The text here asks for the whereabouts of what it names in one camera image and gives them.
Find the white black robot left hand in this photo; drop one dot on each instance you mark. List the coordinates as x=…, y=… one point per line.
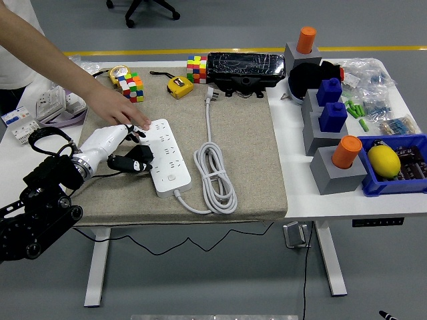
x=100, y=143

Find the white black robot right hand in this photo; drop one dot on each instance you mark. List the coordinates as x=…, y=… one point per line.
x=386, y=315

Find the person's hand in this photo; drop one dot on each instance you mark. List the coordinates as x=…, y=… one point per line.
x=116, y=108

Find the black plug adapter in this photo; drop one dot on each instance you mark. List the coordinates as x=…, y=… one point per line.
x=140, y=152

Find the white power strip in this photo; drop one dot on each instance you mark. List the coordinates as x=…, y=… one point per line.
x=170, y=178

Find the person's forearm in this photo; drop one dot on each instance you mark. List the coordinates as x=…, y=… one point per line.
x=43, y=53

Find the twisted colourful puzzle cube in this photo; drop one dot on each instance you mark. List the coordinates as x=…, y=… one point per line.
x=132, y=88

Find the round yellow tape measure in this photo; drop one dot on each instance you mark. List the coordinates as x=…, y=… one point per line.
x=119, y=71

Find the empty clear plastic bag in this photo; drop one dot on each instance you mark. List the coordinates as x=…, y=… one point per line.
x=90, y=68

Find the clear bag of metal nuts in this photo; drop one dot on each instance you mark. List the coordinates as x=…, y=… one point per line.
x=75, y=61

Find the square yellow tape measure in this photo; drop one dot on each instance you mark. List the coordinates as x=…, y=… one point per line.
x=180, y=87

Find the white table leg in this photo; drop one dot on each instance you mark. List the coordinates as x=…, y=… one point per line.
x=330, y=260
x=96, y=266

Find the white circuit breaker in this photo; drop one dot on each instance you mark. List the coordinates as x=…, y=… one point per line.
x=18, y=123

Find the black table control panel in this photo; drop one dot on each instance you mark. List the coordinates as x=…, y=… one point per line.
x=377, y=222

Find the black office chair base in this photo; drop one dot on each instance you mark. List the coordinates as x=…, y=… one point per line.
x=140, y=8

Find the person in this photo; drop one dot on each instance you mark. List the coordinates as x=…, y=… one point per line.
x=13, y=73

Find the blue plastic bin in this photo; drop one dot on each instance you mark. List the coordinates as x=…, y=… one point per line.
x=383, y=188

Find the black film-wrapped device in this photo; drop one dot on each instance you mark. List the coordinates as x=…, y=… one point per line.
x=245, y=66

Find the grey-brown mat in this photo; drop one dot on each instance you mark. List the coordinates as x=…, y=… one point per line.
x=247, y=150

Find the grey block with round hole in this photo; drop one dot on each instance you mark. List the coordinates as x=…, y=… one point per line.
x=333, y=181
x=293, y=57

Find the yellow lemon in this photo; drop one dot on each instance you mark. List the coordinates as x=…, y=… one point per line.
x=383, y=161

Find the black parts pile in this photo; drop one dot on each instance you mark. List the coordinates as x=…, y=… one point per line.
x=413, y=163

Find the small metal clip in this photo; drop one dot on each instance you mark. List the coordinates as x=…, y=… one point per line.
x=284, y=96

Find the orange cylinder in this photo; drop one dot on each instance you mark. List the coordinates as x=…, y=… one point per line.
x=306, y=40
x=347, y=151

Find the small black white toy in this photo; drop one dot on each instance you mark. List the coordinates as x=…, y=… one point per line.
x=379, y=144

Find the clear bag of resistors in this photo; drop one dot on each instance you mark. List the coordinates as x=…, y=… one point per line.
x=400, y=126

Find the grey square base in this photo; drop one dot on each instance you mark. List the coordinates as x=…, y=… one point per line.
x=313, y=140
x=308, y=103

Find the black fabric bundle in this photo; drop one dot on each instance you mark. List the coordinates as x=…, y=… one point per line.
x=305, y=76

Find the small green cylinder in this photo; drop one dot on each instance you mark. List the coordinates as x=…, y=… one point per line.
x=349, y=112
x=350, y=104
x=356, y=111
x=362, y=111
x=363, y=125

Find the blue block with knob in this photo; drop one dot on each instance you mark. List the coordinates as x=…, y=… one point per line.
x=333, y=118
x=329, y=91

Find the small clear bag of parts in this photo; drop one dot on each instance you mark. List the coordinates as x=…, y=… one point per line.
x=377, y=107

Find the clear bag of blue parts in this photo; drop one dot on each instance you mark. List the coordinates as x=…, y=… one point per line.
x=370, y=75

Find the silver metal bracket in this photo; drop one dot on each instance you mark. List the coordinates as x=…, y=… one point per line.
x=295, y=235

